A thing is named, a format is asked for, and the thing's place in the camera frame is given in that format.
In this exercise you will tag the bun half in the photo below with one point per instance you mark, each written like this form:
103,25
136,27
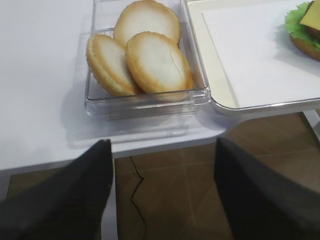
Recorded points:
106,60
157,64
147,16

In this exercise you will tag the back bun half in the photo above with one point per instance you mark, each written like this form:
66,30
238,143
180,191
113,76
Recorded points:
147,16

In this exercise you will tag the front left bun half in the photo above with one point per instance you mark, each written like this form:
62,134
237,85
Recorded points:
106,60

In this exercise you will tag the yellow cheese slice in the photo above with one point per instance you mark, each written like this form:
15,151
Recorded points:
311,17

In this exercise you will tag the green lettuce on burger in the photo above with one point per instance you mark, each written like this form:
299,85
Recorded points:
301,32

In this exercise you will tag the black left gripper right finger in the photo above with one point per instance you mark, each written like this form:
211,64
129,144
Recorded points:
260,203

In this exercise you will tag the bottom bun of burger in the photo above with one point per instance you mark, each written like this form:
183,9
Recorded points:
308,49

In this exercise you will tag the front right bun half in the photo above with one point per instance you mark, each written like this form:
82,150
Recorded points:
157,64

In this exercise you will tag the silver metal tray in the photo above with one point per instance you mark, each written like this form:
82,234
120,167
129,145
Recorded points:
221,91

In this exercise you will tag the clear plastic bun box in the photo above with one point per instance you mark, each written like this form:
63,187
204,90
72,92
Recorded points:
100,103

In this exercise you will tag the white paper tray liner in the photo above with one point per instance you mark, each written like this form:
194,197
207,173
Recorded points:
261,63

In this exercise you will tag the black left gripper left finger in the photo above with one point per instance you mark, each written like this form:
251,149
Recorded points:
69,205

